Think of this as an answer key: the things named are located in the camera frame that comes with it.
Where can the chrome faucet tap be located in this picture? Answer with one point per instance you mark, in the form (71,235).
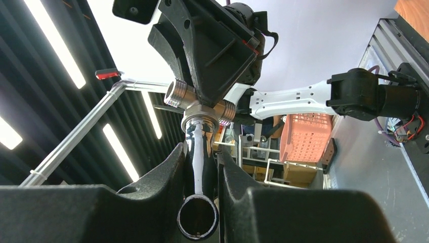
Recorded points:
(198,216)

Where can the grey threaded tee fitting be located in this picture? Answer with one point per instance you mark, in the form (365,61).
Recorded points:
(181,95)

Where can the aluminium frame post left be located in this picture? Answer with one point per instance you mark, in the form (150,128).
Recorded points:
(41,173)

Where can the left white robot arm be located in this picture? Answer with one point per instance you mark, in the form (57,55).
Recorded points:
(358,93)

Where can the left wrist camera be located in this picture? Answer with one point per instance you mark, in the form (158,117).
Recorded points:
(139,11)

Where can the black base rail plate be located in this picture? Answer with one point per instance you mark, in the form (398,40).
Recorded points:
(403,52)

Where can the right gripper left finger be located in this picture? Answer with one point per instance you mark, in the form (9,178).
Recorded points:
(144,211)

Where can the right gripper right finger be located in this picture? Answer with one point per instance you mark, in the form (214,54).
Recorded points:
(251,212)

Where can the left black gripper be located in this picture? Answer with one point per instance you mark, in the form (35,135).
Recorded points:
(211,47)

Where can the orange perforated basket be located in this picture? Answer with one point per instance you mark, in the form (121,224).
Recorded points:
(305,137)

